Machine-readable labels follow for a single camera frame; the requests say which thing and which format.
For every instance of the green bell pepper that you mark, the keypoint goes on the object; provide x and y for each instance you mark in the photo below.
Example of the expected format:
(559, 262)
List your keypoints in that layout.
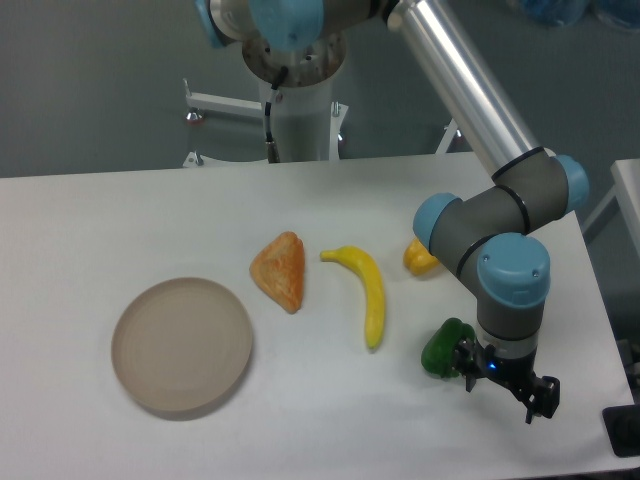
(437, 356)

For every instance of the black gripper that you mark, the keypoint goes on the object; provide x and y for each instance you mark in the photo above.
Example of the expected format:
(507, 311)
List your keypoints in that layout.
(541, 395)

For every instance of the white side table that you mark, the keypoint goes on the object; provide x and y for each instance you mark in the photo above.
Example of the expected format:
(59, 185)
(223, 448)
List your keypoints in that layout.
(623, 196)

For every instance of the black device at table edge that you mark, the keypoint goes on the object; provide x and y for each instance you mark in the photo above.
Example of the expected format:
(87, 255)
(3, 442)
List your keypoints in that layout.
(622, 427)

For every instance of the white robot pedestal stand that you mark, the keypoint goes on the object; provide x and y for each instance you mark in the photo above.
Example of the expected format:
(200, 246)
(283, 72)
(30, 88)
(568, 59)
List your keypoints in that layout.
(358, 94)

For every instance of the orange triangular toast sandwich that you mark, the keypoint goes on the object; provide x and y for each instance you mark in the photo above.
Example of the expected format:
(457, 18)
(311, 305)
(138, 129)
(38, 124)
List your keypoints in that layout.
(279, 269)

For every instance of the beige round plate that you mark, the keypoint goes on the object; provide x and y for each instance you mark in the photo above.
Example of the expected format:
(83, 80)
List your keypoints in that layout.
(181, 347)

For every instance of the yellow bell pepper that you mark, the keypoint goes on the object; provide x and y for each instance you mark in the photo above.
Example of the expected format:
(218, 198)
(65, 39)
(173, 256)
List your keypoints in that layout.
(417, 259)

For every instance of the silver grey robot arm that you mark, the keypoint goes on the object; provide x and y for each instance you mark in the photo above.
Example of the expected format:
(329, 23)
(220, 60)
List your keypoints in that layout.
(486, 242)

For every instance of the yellow toy banana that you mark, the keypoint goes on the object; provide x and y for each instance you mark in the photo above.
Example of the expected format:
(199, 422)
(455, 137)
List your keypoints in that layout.
(362, 264)

